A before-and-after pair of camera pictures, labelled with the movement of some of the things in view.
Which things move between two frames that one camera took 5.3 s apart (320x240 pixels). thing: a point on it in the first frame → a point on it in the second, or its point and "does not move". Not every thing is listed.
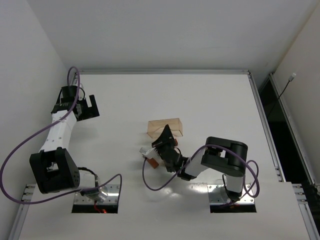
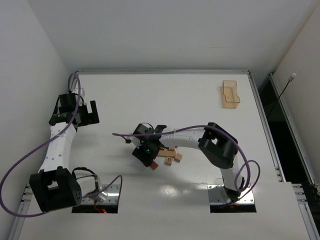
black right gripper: (162, 144) → (144, 158)
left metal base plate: (108, 194) does not move
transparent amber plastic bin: (154, 127) → (230, 98)
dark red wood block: (153, 162) does not move
